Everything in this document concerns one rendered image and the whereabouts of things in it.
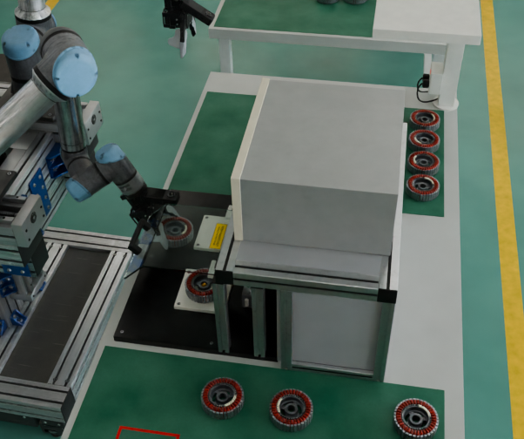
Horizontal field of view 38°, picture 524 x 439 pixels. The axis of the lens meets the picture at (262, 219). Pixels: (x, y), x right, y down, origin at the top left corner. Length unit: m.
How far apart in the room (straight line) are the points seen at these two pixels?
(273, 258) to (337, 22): 1.89
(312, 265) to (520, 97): 2.90
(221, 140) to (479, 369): 1.33
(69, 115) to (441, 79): 1.43
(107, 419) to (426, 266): 1.05
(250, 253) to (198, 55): 3.05
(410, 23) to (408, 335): 1.05
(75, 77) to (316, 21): 1.80
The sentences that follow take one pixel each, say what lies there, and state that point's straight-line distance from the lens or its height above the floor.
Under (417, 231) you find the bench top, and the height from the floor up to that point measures 0.75.
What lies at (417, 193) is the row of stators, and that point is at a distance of 2.59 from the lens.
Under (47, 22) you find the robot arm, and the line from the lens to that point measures 2.66.
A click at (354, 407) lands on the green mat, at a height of 0.75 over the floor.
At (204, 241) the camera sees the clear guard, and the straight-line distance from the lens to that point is 1.99.
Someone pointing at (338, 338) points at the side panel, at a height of 0.90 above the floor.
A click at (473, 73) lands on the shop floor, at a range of 4.73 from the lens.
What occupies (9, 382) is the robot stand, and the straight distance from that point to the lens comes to 2.90.
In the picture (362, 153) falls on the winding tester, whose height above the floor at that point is 1.32.
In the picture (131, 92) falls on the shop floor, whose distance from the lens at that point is 4.53.
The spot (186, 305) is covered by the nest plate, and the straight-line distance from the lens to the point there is 2.22.
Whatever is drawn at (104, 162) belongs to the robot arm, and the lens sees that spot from 2.21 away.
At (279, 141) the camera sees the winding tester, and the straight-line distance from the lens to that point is 1.89.
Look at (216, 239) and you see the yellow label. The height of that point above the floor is 1.07.
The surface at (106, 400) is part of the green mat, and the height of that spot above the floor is 0.75.
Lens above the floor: 2.46
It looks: 43 degrees down
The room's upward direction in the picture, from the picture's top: 2 degrees counter-clockwise
